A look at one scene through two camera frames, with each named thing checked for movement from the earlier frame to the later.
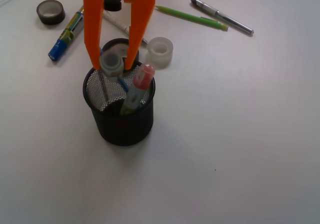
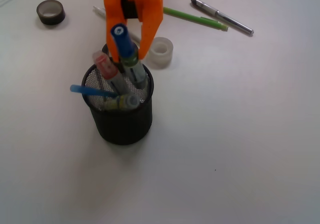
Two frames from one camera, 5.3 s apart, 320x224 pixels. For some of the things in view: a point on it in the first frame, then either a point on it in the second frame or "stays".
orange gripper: x=142 y=11 to x=144 y=0
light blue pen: x=123 y=83 to x=75 y=88
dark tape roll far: x=51 y=12 stays
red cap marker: x=141 y=81 to x=107 y=70
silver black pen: x=222 y=16 stays
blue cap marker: x=60 y=45 to x=129 y=55
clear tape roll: x=159 y=53 stays
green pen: x=198 y=20 stays
